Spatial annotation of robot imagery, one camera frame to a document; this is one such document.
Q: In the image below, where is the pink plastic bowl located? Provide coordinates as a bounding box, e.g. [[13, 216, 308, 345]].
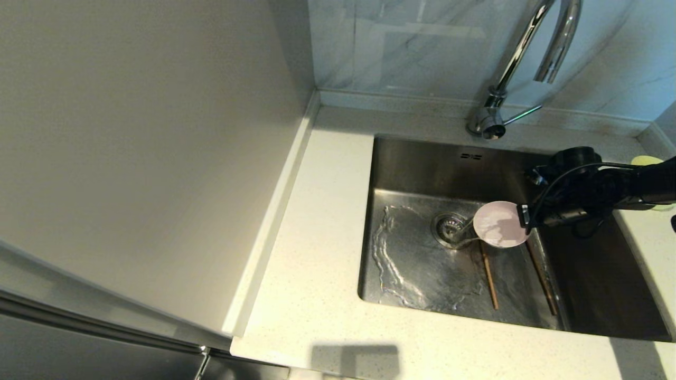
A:
[[473, 201, 530, 249]]

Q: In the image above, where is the wooden chopstick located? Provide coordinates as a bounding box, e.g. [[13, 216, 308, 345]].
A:
[[478, 240, 500, 311], [525, 240, 559, 317]]

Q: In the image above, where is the yellow plastic bowl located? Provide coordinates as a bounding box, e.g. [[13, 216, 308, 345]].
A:
[[631, 154, 676, 213]]

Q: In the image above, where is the chrome gooseneck faucet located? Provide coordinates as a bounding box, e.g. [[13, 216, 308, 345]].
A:
[[465, 0, 583, 142]]

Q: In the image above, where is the stainless steel sink basin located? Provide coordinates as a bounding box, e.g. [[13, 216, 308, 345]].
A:
[[358, 135, 675, 343]]

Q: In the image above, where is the thin poured water trickle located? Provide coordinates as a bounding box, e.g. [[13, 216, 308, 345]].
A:
[[453, 217, 484, 248]]

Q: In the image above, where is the round metal drain strainer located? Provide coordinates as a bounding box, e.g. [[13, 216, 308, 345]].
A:
[[430, 212, 474, 250]]

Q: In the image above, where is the grey base cabinet front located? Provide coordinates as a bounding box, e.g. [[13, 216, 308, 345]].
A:
[[203, 351, 291, 380]]

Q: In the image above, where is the beige tall cabinet side panel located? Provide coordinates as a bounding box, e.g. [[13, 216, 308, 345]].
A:
[[0, 0, 317, 338]]

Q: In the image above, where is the chrome door trim strip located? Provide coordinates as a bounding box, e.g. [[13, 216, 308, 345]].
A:
[[0, 285, 209, 355]]

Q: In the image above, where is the grey tall cabinet door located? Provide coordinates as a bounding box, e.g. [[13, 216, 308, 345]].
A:
[[0, 232, 233, 380]]

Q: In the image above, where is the chrome cabinet handle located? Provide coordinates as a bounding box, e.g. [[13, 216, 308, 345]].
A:
[[194, 346, 212, 380]]

